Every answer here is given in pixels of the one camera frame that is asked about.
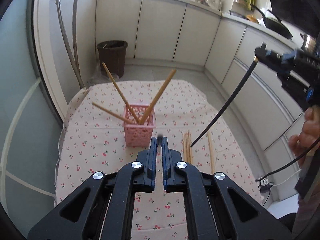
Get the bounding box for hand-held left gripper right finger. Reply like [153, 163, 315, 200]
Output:
[162, 137, 292, 240]

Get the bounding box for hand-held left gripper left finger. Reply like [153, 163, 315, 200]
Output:
[27, 137, 159, 240]

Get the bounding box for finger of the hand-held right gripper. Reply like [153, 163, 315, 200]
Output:
[258, 43, 285, 57]
[257, 55, 284, 69]

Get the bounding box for pink perforated utensil holder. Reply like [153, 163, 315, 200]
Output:
[123, 104, 157, 148]

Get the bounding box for person's right hand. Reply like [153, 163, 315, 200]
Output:
[288, 104, 320, 166]

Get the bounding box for black wok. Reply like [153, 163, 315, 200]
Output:
[250, 3, 293, 40]

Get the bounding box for stainless steel pot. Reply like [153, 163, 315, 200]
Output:
[300, 33, 317, 53]

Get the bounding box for steel pan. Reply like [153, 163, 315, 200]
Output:
[228, 10, 249, 19]

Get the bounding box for cherry print cloth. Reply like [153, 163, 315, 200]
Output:
[53, 80, 263, 240]

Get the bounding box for black range hood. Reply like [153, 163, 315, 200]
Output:
[264, 0, 320, 35]

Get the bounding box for white kitchen cabinets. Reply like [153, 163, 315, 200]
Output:
[96, 0, 320, 205]

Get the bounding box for power plug adapter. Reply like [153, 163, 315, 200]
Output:
[257, 177, 275, 193]

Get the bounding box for clear plastic bag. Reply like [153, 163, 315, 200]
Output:
[87, 63, 118, 86]

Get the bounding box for dark brown trash bin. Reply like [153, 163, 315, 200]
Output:
[97, 40, 129, 79]

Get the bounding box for person's clothing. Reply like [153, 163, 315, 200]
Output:
[279, 155, 320, 240]

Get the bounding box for frosted glass sliding door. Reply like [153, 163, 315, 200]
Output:
[0, 0, 64, 233]

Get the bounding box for wall rack with packets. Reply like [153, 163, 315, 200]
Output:
[235, 0, 257, 11]

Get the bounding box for black cable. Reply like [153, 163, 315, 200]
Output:
[257, 141, 320, 181]

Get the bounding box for white cable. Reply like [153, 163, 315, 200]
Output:
[271, 169, 302, 187]

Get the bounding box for mop handle with black hook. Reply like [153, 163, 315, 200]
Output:
[70, 0, 87, 89]

